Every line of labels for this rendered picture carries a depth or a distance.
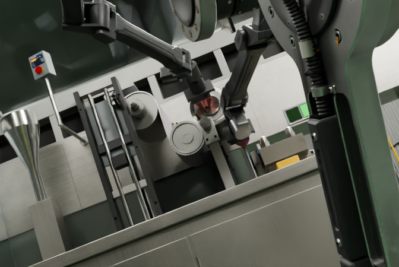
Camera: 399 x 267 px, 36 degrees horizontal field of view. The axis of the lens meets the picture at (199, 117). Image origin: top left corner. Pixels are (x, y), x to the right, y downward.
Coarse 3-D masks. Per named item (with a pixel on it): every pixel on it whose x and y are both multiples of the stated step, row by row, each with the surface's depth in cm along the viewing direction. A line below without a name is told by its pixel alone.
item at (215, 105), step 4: (212, 96) 219; (204, 100) 219; (212, 100) 219; (216, 100) 219; (204, 104) 219; (212, 104) 219; (216, 104) 218; (200, 108) 219; (212, 108) 218; (216, 108) 218; (204, 112) 218; (208, 112) 218; (212, 112) 218; (216, 112) 218
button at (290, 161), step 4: (296, 156) 185; (284, 160) 186; (288, 160) 185; (292, 160) 185; (296, 160) 185; (276, 164) 186; (280, 164) 185; (284, 164) 185; (288, 164) 185; (280, 168) 185
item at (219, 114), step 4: (212, 92) 221; (216, 92) 221; (216, 96) 221; (196, 108) 221; (220, 108) 219; (196, 112) 220; (200, 112) 220; (220, 112) 219; (200, 116) 220; (208, 116) 219; (212, 116) 219; (216, 116) 219; (220, 116) 219; (224, 120) 227; (220, 124) 227; (224, 124) 230; (216, 128) 230; (220, 128) 232; (220, 132) 237; (220, 136) 243
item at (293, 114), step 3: (294, 108) 249; (297, 108) 249; (288, 111) 250; (291, 111) 249; (294, 111) 249; (297, 111) 249; (288, 114) 249; (291, 114) 249; (294, 114) 249; (297, 114) 249; (291, 117) 249; (294, 117) 248; (297, 117) 248; (300, 117) 248; (291, 120) 248
